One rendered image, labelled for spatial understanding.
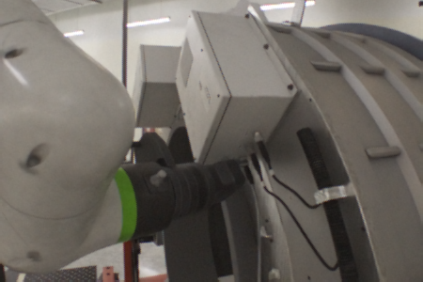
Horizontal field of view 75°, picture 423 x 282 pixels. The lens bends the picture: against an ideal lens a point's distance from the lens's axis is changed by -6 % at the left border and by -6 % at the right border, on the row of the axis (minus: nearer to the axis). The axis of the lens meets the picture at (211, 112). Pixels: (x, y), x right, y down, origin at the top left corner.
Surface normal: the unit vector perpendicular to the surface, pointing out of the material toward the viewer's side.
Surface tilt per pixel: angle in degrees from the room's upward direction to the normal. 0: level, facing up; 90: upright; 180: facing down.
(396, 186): 56
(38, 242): 117
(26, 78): 51
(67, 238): 122
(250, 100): 132
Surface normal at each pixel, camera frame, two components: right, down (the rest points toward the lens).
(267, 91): 0.25, -0.68
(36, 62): 0.02, -0.66
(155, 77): 0.30, -0.50
